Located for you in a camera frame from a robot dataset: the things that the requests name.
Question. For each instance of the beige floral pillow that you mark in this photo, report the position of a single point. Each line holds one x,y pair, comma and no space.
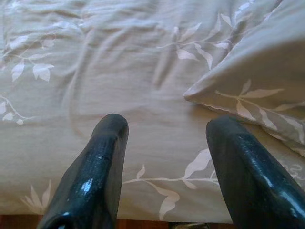
262,59

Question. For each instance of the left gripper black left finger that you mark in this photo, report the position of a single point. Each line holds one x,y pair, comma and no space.
95,179

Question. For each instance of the beige floral bedspread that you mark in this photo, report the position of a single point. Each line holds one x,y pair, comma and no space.
95,83

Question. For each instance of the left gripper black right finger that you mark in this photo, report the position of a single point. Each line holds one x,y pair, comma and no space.
250,186

